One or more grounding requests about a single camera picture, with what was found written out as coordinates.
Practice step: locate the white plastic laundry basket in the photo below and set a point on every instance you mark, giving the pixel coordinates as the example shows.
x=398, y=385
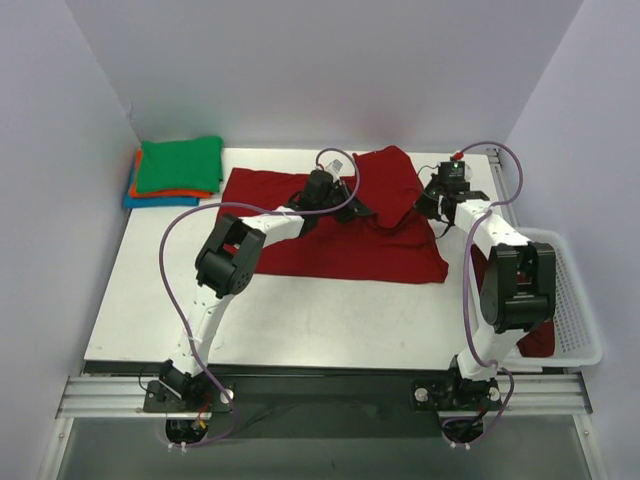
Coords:
x=577, y=341

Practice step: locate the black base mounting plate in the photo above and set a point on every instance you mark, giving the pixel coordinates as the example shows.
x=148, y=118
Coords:
x=326, y=407

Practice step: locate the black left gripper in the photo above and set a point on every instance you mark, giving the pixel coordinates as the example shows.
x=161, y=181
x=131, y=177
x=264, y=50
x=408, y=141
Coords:
x=347, y=206

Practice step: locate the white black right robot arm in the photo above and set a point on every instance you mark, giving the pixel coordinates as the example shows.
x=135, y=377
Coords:
x=509, y=281

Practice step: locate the aluminium front frame rail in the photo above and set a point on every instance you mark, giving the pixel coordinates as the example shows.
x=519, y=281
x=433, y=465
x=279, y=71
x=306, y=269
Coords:
x=123, y=397

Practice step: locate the folded orange t shirt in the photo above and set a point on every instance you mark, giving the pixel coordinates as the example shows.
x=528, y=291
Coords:
x=134, y=193

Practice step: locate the folded green t shirt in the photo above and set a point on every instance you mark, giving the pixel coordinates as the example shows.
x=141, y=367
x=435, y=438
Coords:
x=187, y=166

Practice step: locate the dark red t shirt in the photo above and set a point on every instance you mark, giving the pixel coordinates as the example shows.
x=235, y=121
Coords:
x=536, y=344

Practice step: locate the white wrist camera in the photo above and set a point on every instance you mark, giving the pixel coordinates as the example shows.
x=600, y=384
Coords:
x=458, y=159
x=334, y=167

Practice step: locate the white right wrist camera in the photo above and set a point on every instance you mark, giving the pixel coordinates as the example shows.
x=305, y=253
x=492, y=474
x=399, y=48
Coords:
x=458, y=159

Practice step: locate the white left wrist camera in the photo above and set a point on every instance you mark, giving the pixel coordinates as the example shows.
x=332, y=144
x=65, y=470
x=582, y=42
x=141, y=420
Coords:
x=334, y=167

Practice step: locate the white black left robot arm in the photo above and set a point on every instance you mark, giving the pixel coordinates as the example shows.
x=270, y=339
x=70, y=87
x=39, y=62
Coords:
x=228, y=259

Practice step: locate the bright red t shirt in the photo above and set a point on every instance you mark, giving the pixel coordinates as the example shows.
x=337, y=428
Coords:
x=395, y=244

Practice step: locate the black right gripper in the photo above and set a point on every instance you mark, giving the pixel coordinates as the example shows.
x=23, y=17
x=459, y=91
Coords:
x=432, y=201

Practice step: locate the folded blue t shirt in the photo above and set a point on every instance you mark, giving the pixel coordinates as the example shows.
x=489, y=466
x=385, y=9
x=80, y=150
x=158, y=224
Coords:
x=129, y=202

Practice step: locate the aluminium right side rail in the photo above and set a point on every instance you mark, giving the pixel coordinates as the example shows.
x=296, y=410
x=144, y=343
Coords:
x=501, y=164

